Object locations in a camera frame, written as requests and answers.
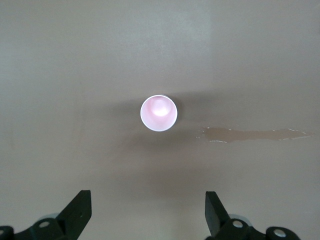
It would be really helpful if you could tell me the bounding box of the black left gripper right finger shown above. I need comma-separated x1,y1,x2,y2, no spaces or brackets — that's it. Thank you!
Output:
204,191,301,240

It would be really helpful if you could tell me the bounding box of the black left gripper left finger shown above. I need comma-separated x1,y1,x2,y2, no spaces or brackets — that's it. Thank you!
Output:
0,189,92,240

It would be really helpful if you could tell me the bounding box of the pink plastic cup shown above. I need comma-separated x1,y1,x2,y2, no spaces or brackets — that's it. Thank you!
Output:
139,94,179,133

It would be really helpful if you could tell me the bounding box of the brown liquid spill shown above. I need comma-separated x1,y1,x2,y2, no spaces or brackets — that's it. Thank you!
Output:
199,126,315,144

